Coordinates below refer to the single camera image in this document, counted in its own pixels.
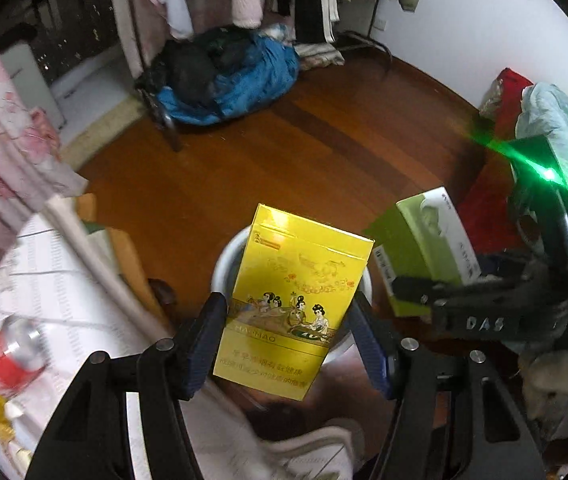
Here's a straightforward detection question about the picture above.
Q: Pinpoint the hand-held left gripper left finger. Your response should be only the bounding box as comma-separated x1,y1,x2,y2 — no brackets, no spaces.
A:
24,292,229,480

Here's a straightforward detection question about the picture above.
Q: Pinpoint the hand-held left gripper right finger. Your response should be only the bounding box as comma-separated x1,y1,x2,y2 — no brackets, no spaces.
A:
350,291,548,480

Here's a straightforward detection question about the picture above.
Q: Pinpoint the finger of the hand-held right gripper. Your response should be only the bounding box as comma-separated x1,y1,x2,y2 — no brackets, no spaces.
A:
476,254,545,282
391,275,532,344

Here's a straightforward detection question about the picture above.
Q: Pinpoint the green cardboard box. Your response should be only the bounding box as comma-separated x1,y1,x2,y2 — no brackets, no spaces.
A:
364,187,482,319

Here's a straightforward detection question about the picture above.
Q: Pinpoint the white trash bin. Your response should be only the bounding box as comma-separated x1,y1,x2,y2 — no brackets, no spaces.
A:
211,226,378,367

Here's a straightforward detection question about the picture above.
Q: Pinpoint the yellow cigarette box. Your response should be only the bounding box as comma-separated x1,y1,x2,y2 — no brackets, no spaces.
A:
212,203,375,402

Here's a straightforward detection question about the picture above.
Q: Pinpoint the wooden chair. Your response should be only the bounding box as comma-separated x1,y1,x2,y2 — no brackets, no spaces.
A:
76,192,176,333

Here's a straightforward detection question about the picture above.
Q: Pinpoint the white sneaker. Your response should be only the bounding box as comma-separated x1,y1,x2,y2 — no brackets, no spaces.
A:
258,425,366,480

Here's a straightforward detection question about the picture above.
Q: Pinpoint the red cloth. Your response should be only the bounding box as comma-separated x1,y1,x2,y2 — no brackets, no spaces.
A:
456,67,536,256

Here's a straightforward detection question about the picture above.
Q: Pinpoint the white printed tablecloth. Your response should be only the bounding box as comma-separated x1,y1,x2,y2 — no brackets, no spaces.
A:
0,195,270,480

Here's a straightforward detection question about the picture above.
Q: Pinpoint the red soda can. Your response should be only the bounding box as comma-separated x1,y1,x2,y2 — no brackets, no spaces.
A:
0,316,51,394

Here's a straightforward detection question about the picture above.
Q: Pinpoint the gold foil wrapper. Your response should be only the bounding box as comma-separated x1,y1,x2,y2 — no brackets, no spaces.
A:
0,392,32,463

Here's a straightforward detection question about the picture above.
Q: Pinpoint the blue and black clothes pile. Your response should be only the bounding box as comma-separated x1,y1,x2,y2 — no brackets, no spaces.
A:
156,35,301,126

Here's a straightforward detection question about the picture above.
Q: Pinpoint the black cloth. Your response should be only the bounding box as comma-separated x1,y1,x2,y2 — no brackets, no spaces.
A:
136,27,261,107

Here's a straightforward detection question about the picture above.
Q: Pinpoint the floral cloth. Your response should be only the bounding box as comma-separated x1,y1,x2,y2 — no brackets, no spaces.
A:
294,42,348,72

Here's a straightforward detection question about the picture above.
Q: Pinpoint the white appliance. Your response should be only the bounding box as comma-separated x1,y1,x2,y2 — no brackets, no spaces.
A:
0,40,68,132

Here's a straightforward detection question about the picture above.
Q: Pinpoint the black hanging garment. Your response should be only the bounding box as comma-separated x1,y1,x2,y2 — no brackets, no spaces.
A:
269,0,337,44

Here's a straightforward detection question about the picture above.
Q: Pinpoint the pink hanging garment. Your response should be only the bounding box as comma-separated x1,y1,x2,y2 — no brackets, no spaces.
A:
128,0,175,77

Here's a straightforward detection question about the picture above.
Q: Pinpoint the white hanging garment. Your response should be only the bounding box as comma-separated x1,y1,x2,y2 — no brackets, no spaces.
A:
159,0,196,41

